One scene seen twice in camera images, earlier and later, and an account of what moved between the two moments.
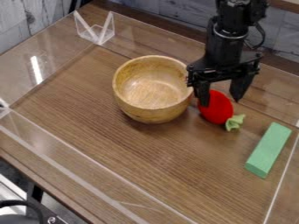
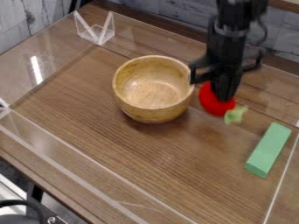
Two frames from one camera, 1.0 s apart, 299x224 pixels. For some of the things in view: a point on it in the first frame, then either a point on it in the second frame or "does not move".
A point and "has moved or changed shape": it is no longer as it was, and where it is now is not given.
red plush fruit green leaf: x=220 y=112 has moved or changed shape
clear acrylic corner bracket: x=99 y=34 does not move
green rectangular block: x=269 y=150 does not move
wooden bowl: x=151 y=91 does not move
